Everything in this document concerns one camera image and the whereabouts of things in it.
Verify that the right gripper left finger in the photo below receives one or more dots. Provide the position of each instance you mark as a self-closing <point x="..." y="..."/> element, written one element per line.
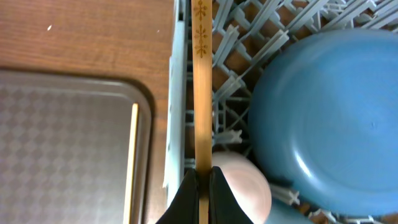
<point x="184" y="206"/>

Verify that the dark blue plate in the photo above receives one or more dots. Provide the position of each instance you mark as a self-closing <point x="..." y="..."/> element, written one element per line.
<point x="323" y="120"/>

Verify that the brown serving tray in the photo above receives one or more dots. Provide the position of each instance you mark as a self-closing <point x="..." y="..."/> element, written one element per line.
<point x="64" y="147"/>

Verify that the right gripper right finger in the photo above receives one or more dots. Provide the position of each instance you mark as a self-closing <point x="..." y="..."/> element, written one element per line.
<point x="224" y="208"/>

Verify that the white cup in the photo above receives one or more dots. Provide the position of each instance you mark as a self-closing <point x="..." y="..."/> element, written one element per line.
<point x="247" y="183"/>

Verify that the wooden chopstick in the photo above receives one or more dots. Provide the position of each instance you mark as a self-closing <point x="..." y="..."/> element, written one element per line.
<point x="202" y="93"/>
<point x="130" y="165"/>

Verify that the light blue cup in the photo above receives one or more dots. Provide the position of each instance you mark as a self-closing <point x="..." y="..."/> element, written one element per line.
<point x="281" y="213"/>

